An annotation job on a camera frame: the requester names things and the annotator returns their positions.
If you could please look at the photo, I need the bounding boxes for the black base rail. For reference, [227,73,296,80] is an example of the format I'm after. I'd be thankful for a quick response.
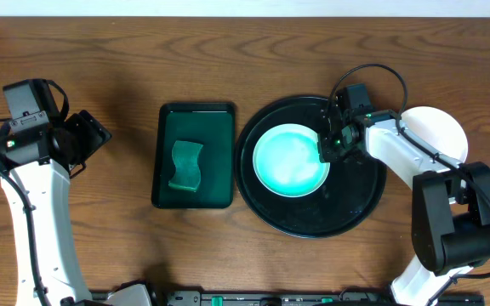
[91,287,486,306]

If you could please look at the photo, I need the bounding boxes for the white plate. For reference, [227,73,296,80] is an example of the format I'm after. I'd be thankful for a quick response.
[402,106,469,162]
[253,123,330,198]

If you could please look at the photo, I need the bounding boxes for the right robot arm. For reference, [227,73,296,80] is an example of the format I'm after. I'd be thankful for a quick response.
[318,107,490,305]

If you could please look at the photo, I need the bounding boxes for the black rectangular tray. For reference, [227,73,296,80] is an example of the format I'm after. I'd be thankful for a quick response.
[151,103,235,209]

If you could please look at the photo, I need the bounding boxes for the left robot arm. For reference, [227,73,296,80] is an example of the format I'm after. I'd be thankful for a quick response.
[0,110,111,305]

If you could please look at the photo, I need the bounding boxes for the green scrubbing sponge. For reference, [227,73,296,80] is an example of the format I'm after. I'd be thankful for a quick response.
[168,140,203,192]

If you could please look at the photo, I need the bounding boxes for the black round tray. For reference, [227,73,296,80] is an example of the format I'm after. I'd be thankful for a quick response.
[234,95,387,238]

